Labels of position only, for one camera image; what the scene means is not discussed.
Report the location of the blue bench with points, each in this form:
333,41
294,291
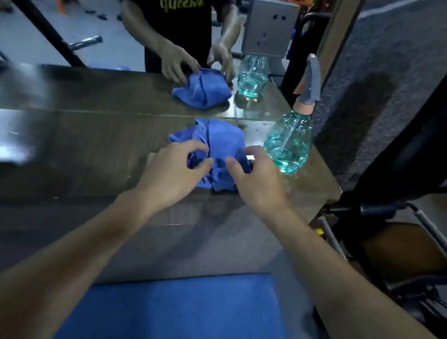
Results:
183,317

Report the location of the grey socket box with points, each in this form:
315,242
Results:
271,27

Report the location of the person's left hand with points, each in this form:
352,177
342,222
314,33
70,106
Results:
167,175

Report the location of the wall mirror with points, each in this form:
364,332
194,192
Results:
100,42

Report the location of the person's right forearm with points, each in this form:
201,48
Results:
354,306

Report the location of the black exercise machine frame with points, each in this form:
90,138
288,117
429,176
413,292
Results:
431,301

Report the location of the black roller pad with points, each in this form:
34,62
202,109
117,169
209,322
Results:
382,210

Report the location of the black backrest pad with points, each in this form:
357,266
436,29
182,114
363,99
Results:
437,125

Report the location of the clear spray bottle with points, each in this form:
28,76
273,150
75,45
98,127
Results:
289,144

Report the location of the person's right hand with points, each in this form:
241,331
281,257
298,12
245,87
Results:
263,186

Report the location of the blue microfibre cloth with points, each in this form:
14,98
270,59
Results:
220,137

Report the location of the person's left forearm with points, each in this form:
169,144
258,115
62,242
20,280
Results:
42,274

